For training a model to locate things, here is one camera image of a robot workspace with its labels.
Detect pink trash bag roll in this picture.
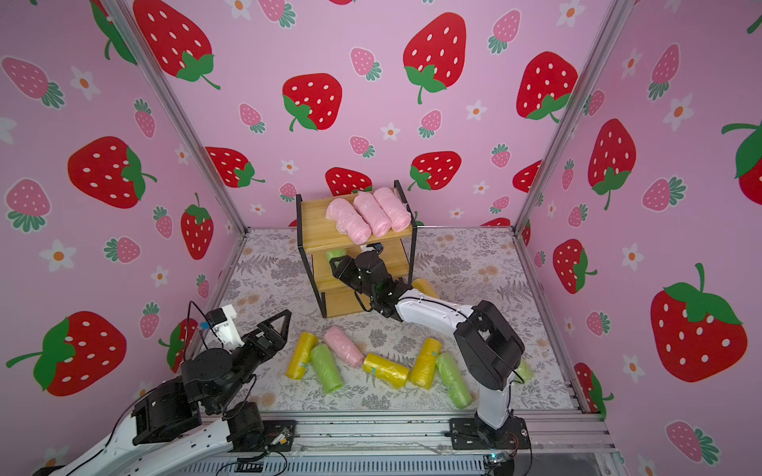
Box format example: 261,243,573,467
325,198,372,245
352,192,392,237
323,326,365,368
373,188,412,232

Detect yellow trash bag roll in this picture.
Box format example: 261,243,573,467
286,331,319,381
362,354,410,389
408,338,443,391
412,278,439,299

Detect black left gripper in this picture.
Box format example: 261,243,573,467
207,310,288,416

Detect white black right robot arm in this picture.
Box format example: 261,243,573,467
327,251,525,448

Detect aluminium frame rail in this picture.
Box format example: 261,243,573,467
133,409,626,476

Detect three-tier wooden shelf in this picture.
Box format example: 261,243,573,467
296,196,418,319

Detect left aluminium corner post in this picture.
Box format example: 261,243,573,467
104,1,248,236

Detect green trash bag roll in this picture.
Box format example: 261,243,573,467
325,249,347,262
515,359,534,385
310,343,343,394
436,352,473,410

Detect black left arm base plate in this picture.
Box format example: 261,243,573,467
233,420,297,452

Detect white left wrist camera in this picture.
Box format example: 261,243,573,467
204,305,244,351

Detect right aluminium corner post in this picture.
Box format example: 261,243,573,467
513,0,634,237

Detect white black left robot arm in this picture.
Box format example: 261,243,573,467
37,305,296,475

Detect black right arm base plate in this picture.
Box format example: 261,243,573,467
446,416,531,451

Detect aluminium corner post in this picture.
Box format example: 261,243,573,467
104,1,248,236
513,0,634,237

